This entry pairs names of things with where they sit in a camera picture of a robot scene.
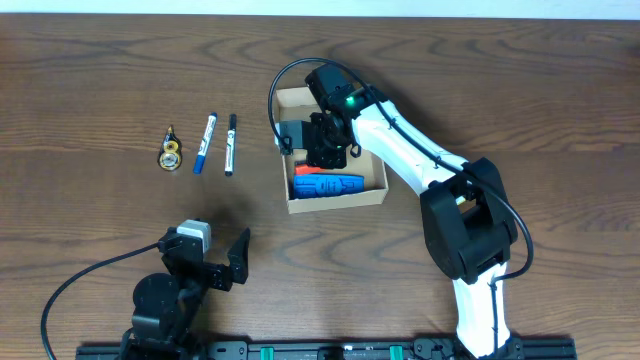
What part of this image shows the red marker pen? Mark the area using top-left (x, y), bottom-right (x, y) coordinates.
top-left (294, 163), bottom-right (324, 176)

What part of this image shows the blue utility knife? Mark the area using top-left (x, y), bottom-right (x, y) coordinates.
top-left (293, 174), bottom-right (364, 199)

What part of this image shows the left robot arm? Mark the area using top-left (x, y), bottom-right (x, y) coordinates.
top-left (117, 226), bottom-right (251, 360)

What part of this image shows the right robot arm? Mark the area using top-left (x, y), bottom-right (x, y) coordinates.
top-left (306, 84), bottom-right (525, 358)

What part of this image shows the open cardboard box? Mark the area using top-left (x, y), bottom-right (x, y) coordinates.
top-left (273, 86), bottom-right (390, 215)

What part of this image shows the black whiteboard marker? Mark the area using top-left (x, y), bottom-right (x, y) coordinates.
top-left (224, 114), bottom-right (237, 177)

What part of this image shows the blue whiteboard marker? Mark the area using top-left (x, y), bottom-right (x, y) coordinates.
top-left (193, 112), bottom-right (218, 174)

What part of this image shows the black mounting rail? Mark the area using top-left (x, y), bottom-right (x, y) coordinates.
top-left (75, 335), bottom-right (577, 360)

